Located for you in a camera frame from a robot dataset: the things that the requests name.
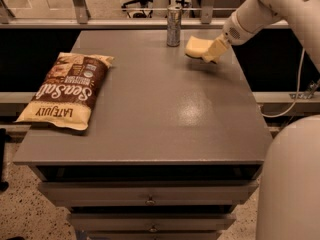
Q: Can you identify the black object at left edge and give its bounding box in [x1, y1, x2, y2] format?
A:
[0, 128, 9, 192]

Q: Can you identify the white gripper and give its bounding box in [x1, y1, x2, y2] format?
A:
[202, 9, 256, 63]

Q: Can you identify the grey drawer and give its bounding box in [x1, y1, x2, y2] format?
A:
[39, 181, 258, 207]
[69, 214, 236, 232]

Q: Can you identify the metal window railing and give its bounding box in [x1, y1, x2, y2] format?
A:
[0, 0, 291, 31]

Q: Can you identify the yellow sponge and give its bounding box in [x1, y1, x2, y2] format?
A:
[185, 36, 213, 59]

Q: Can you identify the brown sea salt chip bag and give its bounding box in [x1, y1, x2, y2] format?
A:
[17, 52, 114, 131]

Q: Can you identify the silver redbull can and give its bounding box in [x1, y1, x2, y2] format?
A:
[167, 5, 182, 47]

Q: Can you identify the black office chair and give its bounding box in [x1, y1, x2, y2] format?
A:
[121, 0, 153, 18]

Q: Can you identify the white cable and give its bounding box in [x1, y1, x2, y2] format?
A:
[259, 47, 306, 119]

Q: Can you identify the grey drawer cabinet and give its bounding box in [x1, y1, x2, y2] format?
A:
[14, 30, 271, 240]

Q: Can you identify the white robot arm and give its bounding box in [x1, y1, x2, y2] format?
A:
[202, 0, 320, 240]

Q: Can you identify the top grey drawer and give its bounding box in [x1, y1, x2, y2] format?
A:
[39, 181, 258, 207]

